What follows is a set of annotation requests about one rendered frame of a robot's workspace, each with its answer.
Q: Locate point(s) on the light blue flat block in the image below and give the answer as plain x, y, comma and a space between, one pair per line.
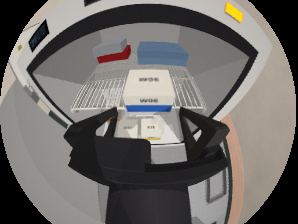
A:
157, 60
161, 49

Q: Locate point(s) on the grey rectangular block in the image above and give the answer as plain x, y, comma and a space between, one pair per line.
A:
110, 46

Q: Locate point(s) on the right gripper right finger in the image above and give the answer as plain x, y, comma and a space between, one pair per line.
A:
212, 132

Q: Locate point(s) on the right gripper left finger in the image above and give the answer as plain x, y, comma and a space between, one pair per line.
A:
92, 123

